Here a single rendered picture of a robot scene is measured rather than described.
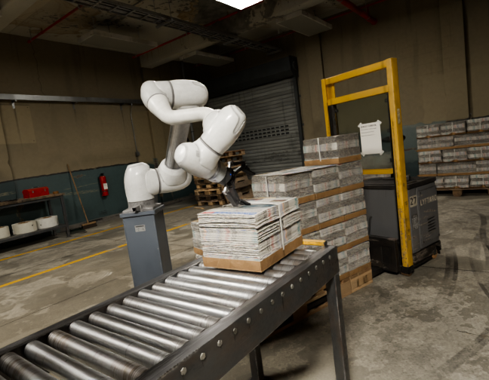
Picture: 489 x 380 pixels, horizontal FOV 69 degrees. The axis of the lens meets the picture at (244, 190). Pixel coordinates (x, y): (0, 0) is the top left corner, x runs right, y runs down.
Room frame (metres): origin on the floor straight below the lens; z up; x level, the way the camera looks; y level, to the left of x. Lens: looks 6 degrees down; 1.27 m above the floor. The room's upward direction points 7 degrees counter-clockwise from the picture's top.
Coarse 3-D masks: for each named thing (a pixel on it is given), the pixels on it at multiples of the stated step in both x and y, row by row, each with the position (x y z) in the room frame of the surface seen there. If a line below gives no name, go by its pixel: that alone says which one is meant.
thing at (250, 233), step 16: (224, 208) 1.50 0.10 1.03; (240, 208) 1.45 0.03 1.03; (256, 208) 1.40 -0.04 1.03; (272, 208) 1.40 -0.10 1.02; (208, 224) 1.41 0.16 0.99; (224, 224) 1.36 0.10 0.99; (240, 224) 1.32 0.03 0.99; (256, 224) 1.28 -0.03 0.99; (272, 224) 1.38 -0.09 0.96; (208, 240) 1.43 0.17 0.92; (224, 240) 1.38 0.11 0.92; (240, 240) 1.33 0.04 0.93; (256, 240) 1.29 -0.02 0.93; (272, 240) 1.38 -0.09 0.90; (208, 256) 1.43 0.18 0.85; (224, 256) 1.38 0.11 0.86; (240, 256) 1.34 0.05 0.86; (256, 256) 1.30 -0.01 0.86
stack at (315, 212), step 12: (300, 204) 2.51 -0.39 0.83; (312, 204) 2.58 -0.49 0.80; (324, 204) 2.66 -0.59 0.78; (336, 204) 2.73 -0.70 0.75; (300, 216) 2.51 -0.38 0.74; (312, 216) 2.57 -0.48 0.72; (324, 216) 2.65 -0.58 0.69; (336, 216) 2.72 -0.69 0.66; (192, 228) 2.39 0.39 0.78; (324, 228) 2.63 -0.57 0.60; (336, 228) 2.70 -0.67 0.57; (192, 240) 2.40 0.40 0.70; (324, 240) 2.63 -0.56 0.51; (336, 240) 2.69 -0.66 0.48; (348, 288) 2.74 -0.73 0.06; (312, 300) 2.51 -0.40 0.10; (300, 312) 2.43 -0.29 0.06; (312, 312) 2.50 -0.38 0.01; (288, 324) 2.36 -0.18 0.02
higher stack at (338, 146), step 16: (304, 144) 3.07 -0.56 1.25; (320, 144) 2.92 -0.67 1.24; (336, 144) 2.78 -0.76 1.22; (352, 144) 2.89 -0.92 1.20; (320, 160) 2.92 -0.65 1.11; (352, 176) 2.86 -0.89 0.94; (352, 192) 2.85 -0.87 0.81; (352, 208) 2.83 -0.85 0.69; (352, 224) 2.83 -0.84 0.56; (352, 240) 2.82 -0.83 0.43; (352, 256) 2.80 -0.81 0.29; (368, 256) 2.92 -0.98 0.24; (368, 272) 2.90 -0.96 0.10; (352, 288) 2.78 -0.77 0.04
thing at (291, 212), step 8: (248, 200) 1.65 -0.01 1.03; (256, 200) 1.62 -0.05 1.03; (264, 200) 1.59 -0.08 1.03; (272, 200) 1.57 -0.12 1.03; (280, 200) 1.54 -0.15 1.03; (288, 200) 1.51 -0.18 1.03; (296, 200) 1.57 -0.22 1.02; (288, 208) 1.50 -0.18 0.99; (296, 208) 1.56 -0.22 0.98; (288, 216) 1.50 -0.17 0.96; (296, 216) 1.56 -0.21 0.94; (288, 224) 1.49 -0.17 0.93; (296, 224) 1.56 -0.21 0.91; (288, 232) 1.49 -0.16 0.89; (296, 232) 1.55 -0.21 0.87; (288, 240) 1.49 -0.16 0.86
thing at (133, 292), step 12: (192, 264) 1.52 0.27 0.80; (168, 276) 1.40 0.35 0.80; (132, 288) 1.31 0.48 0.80; (144, 288) 1.30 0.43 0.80; (108, 300) 1.22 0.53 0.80; (120, 300) 1.22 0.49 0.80; (84, 312) 1.14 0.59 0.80; (60, 324) 1.07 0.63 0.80; (36, 336) 1.01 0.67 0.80; (0, 348) 0.96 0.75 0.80; (12, 348) 0.95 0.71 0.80; (0, 372) 0.91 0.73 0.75; (48, 372) 1.00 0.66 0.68
